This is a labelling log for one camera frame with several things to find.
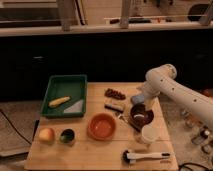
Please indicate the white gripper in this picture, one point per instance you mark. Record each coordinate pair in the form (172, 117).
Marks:
(149, 94)

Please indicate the blue sponge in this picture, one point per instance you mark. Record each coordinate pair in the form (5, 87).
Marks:
(137, 99)

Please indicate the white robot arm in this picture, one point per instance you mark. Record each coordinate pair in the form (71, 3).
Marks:
(162, 80)

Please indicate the dark brown bowl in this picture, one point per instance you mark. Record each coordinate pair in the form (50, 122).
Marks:
(139, 116)

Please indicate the red bowl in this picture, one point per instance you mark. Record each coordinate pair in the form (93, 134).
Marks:
(101, 127)

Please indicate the black white scrub block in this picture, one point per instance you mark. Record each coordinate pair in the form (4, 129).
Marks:
(114, 106)

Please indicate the dark metal spoon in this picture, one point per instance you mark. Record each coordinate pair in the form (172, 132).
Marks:
(120, 116)

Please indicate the bunch of dark grapes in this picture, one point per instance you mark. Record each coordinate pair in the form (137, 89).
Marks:
(114, 94)

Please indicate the white plastic cup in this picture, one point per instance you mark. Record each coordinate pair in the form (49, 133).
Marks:
(148, 134)

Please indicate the spice jar with dark lid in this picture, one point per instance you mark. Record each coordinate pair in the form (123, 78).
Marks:
(201, 137)

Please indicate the grey cloth in tray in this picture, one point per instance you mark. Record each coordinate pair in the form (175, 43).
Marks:
(75, 108)

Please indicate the green plastic tray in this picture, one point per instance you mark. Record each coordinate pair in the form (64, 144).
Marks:
(74, 86)

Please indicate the yellow corn cob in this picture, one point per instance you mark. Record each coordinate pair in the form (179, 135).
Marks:
(58, 101)

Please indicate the green black cup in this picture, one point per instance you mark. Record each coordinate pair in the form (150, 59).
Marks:
(67, 136)

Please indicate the peach apple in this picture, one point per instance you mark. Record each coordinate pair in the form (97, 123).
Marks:
(47, 135)

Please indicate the white handled dish brush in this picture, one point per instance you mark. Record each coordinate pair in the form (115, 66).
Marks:
(132, 157)

